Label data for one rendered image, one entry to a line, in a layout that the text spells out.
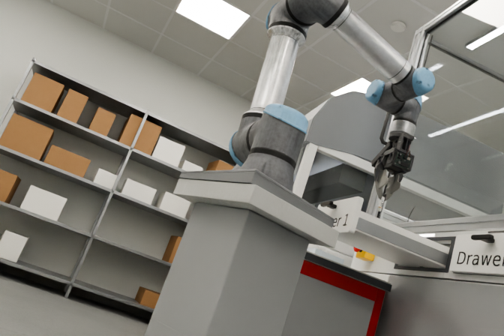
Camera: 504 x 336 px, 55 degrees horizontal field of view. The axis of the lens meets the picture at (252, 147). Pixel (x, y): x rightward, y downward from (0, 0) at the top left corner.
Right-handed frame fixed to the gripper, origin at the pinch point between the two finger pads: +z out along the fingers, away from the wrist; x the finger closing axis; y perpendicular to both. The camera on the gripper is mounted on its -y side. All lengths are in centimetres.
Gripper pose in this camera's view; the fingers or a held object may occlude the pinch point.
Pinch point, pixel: (382, 196)
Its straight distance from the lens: 156.0
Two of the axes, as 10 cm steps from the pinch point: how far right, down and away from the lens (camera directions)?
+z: -3.2, 9.0, -2.9
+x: 9.2, 3.8, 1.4
